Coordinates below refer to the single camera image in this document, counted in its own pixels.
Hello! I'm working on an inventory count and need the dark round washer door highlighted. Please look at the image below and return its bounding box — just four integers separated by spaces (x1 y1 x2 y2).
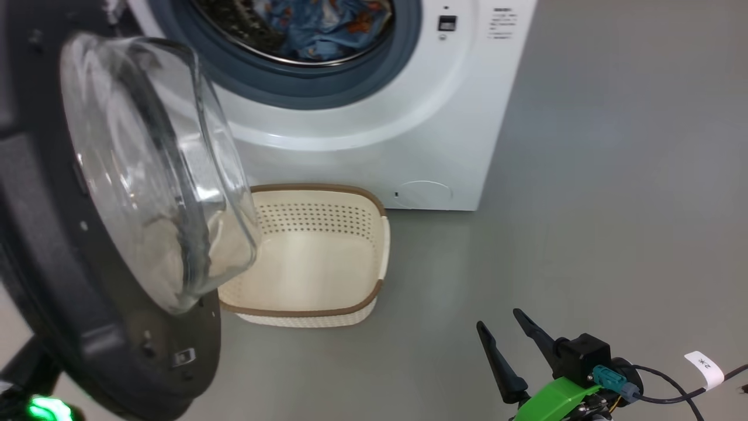
0 0 261 421

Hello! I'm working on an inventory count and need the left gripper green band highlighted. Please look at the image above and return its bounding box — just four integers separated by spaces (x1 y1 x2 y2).
0 336 85 421

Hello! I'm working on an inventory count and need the steel washer drum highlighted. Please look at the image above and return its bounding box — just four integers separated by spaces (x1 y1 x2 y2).
193 0 393 66

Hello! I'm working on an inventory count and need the teal right camera connector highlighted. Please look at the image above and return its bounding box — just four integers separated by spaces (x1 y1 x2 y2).
592 365 640 403

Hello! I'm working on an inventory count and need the cream perforated laundry basket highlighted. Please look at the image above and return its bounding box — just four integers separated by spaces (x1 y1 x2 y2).
217 183 391 328

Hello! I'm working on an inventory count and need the round drain filter cover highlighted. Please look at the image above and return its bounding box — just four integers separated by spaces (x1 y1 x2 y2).
394 180 453 208

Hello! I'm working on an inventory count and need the grey rubber door gasket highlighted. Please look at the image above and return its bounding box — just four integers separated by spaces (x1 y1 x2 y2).
146 0 423 111

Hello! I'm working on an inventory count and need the black cable with tag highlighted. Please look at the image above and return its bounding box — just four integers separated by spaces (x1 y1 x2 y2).
634 363 748 405

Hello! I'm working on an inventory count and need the white front-load washing machine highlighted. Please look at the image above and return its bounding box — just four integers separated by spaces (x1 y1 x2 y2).
126 0 538 211

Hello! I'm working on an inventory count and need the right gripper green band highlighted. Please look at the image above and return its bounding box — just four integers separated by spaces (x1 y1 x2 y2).
476 308 614 421

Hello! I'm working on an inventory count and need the thin black cable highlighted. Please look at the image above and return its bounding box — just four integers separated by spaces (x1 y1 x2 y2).
631 365 705 421

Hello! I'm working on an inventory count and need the blue cartoon print clothing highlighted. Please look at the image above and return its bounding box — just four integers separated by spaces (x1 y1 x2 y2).
254 0 391 62

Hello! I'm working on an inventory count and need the white cable label tag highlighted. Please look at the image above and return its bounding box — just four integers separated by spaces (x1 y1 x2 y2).
684 351 725 391

